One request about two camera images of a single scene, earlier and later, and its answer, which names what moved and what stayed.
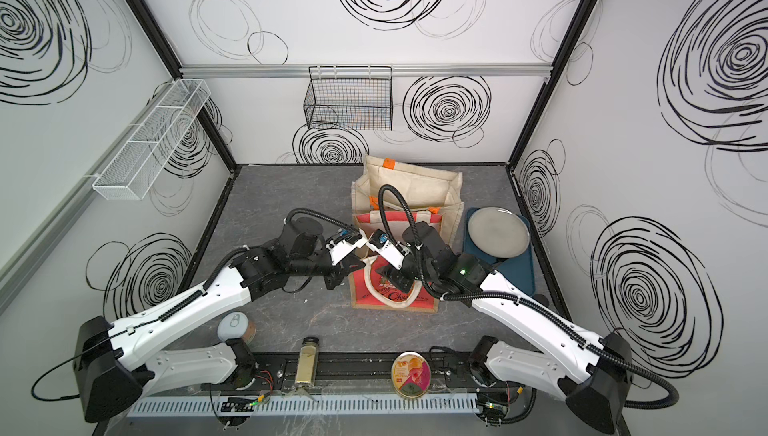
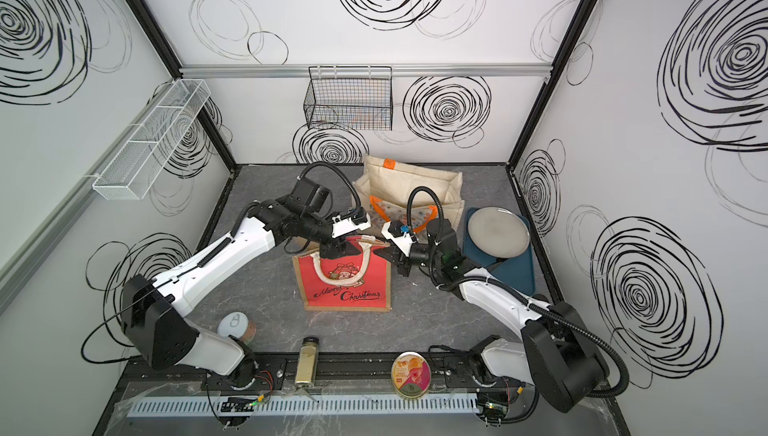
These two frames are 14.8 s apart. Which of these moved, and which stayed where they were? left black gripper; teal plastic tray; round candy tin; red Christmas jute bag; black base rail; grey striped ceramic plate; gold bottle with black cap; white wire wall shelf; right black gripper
Moved: left black gripper; right black gripper; red Christmas jute bag
Stayed: grey striped ceramic plate; gold bottle with black cap; teal plastic tray; white wire wall shelf; round candy tin; black base rail
